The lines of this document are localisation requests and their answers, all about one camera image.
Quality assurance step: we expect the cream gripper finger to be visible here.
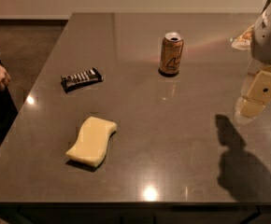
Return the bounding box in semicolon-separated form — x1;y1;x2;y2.
235;97;265;124

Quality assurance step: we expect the orange soda can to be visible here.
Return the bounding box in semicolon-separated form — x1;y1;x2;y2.
159;32;184;77

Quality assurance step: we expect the yellow wavy sponge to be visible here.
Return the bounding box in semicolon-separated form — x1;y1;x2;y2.
66;117;117;168

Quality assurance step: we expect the black snack bar wrapper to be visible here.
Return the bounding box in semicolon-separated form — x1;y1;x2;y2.
61;67;104;92

